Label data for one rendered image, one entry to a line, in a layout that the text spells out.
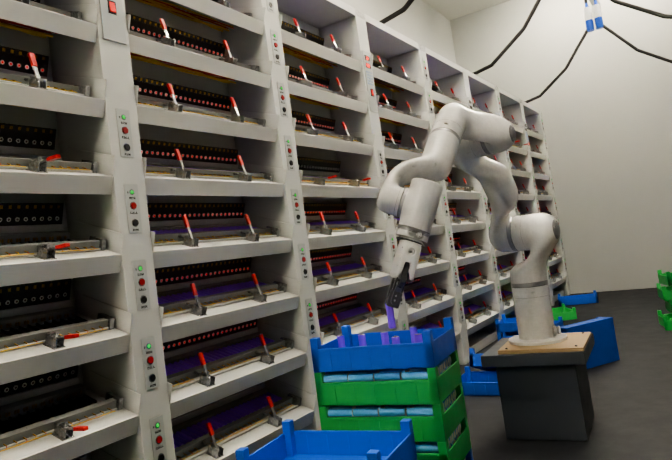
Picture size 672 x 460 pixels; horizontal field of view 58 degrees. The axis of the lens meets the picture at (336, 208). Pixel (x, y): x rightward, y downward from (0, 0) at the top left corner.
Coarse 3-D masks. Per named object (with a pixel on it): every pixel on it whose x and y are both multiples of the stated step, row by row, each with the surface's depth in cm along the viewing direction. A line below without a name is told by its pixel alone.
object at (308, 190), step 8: (344, 176) 275; (352, 176) 273; (360, 176) 271; (368, 176) 269; (376, 176) 266; (304, 184) 218; (312, 184) 224; (328, 184) 239; (368, 184) 267; (376, 184) 266; (304, 192) 217; (312, 192) 221; (320, 192) 226; (328, 192) 231; (336, 192) 236; (344, 192) 241; (352, 192) 246; (360, 192) 252; (368, 192) 258; (376, 192) 264
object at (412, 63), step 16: (400, 64) 337; (416, 64) 332; (400, 96) 337; (416, 96) 332; (400, 128) 338; (416, 128) 332; (416, 144) 333; (448, 208) 332; (448, 224) 329; (432, 240) 328; (448, 240) 325; (448, 272) 323; (464, 320) 327; (464, 336) 324; (464, 352) 320
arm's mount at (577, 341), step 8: (568, 336) 203; (576, 336) 201; (584, 336) 200; (504, 344) 204; (552, 344) 193; (560, 344) 192; (568, 344) 190; (576, 344) 189; (584, 344) 187; (504, 352) 194; (512, 352) 193; (520, 352) 192; (528, 352) 191; (536, 352) 190; (544, 352) 188
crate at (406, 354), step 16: (448, 320) 148; (352, 336) 161; (368, 336) 159; (400, 336) 155; (432, 336) 133; (448, 336) 144; (320, 352) 143; (336, 352) 141; (352, 352) 140; (368, 352) 138; (384, 352) 136; (400, 352) 135; (416, 352) 133; (432, 352) 132; (448, 352) 142; (320, 368) 143; (336, 368) 141; (352, 368) 140; (368, 368) 138; (384, 368) 136; (400, 368) 135
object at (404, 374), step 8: (448, 360) 145; (416, 368) 138; (424, 368) 137; (440, 368) 138; (328, 376) 143; (336, 376) 142; (344, 376) 141; (352, 376) 141; (360, 376) 140; (368, 376) 139; (376, 376) 138; (384, 376) 137; (392, 376) 136; (400, 376) 136; (408, 376) 135; (416, 376) 134; (424, 376) 133
